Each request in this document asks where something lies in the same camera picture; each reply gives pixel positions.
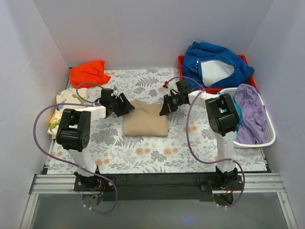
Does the blue white hoodie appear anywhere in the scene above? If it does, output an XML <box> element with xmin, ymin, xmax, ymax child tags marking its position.
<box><xmin>181</xmin><ymin>42</ymin><xmax>254</xmax><ymax>88</ymax></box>

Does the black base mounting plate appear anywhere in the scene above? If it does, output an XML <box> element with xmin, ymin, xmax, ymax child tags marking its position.
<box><xmin>73</xmin><ymin>172</ymin><xmax>243</xmax><ymax>203</ymax></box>

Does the purple t shirt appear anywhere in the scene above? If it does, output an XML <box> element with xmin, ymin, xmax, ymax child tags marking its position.
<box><xmin>234</xmin><ymin>84</ymin><xmax>267</xmax><ymax>145</ymax></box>

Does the aluminium frame rail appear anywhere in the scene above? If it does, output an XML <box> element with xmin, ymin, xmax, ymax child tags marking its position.
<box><xmin>20</xmin><ymin>174</ymin><xmax>79</xmax><ymax>229</ymax></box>

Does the orange folded t shirt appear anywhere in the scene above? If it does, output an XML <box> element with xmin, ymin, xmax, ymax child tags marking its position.
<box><xmin>69</xmin><ymin>60</ymin><xmax>111</xmax><ymax>88</ymax></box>

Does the dinosaur print folded t shirt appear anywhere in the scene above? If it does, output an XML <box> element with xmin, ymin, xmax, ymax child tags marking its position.
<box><xmin>47</xmin><ymin>88</ymin><xmax>88</xmax><ymax>139</ymax></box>

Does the floral table cloth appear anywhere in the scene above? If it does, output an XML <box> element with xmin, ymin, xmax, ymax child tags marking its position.
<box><xmin>45</xmin><ymin>68</ymin><xmax>266</xmax><ymax>174</ymax></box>

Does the teal t shirt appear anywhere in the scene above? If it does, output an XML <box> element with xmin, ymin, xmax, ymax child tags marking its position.
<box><xmin>217</xmin><ymin>92</ymin><xmax>242</xmax><ymax>140</ymax></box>

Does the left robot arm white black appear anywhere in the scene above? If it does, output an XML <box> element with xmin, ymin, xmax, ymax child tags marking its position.
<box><xmin>56</xmin><ymin>89</ymin><xmax>135</xmax><ymax>191</ymax></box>

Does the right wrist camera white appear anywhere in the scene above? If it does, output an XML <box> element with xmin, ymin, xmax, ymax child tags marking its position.
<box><xmin>163</xmin><ymin>81</ymin><xmax>178</xmax><ymax>96</ymax></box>

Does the beige t shirt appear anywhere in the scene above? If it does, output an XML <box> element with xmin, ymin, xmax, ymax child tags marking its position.
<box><xmin>123</xmin><ymin>100</ymin><xmax>169</xmax><ymax>137</ymax></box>

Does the white perforated laundry basket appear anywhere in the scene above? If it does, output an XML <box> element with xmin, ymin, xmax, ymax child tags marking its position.
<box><xmin>218</xmin><ymin>87</ymin><xmax>276</xmax><ymax>148</ymax></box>

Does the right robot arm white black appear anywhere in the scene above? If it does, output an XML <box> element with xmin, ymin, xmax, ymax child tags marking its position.
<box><xmin>160</xmin><ymin>80</ymin><xmax>240</xmax><ymax>190</ymax></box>

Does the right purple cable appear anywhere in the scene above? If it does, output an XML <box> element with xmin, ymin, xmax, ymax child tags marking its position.
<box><xmin>164</xmin><ymin>76</ymin><xmax>244</xmax><ymax>208</ymax></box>

